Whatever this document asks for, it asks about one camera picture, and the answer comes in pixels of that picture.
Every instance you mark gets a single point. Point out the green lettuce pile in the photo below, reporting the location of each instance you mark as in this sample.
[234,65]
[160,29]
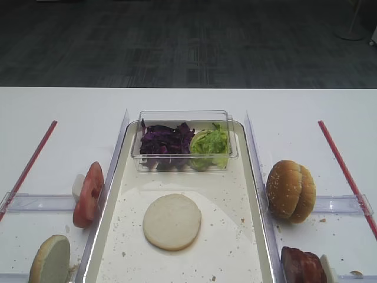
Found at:
[209,141]

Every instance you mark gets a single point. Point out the white pusher block behind tomato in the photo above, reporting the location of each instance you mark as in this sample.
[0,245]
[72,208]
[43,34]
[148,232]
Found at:
[77,187]

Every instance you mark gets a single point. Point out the red tomato slices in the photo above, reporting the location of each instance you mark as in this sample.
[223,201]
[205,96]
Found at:
[85,209]

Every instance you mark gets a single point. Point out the brown meat patties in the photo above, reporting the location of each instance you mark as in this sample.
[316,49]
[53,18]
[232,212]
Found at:
[302,267]

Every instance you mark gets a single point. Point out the white pusher block behind patties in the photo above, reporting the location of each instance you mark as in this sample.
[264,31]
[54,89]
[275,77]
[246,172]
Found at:
[331,275]

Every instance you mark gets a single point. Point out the clear plastic salad container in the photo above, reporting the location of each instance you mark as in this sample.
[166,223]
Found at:
[198,120]

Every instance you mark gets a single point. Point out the shredded purple cabbage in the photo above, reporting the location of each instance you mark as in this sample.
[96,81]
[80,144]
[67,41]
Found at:
[159,139]

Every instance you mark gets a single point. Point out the bottom bun slice on tray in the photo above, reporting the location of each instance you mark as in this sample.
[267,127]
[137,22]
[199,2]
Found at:
[172,222]

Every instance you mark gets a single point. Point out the silver metal tray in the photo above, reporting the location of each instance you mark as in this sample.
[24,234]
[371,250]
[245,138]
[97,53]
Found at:
[230,244]

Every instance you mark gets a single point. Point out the sesame burger bun tops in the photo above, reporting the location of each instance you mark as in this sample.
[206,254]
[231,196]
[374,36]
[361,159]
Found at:
[291,191]

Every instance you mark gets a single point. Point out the right red strip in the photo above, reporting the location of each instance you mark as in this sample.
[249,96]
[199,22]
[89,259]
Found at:
[347,174]

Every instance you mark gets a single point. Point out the red strip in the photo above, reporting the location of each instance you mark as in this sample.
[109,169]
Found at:
[27,168]
[347,174]

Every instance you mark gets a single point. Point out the left red strip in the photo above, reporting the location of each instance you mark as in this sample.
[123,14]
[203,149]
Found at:
[27,168]

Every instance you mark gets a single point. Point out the bun half standing left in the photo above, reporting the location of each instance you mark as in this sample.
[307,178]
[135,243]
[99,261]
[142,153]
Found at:
[51,263]

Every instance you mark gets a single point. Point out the left clear long rail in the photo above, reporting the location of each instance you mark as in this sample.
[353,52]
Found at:
[91,259]

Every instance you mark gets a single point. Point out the clear long rail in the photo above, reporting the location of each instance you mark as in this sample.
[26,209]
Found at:
[91,259]
[275,267]

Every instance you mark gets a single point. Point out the right clear long rail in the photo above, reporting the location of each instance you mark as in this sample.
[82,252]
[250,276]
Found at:
[275,267]

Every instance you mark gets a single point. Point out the upper right clear slider rail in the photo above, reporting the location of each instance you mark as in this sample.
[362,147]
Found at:
[344,205]

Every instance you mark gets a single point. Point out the clear slider rail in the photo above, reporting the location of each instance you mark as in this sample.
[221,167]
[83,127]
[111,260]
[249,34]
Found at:
[344,205]
[13,278]
[357,278]
[24,202]

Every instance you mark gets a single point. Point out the upper left clear slider rail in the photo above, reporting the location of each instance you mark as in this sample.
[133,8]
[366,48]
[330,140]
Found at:
[24,202]

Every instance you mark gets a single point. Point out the lower right clear slider rail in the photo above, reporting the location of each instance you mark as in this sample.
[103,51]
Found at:
[357,278]

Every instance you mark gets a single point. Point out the lower left clear slider rail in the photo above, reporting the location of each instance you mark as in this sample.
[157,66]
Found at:
[13,278]

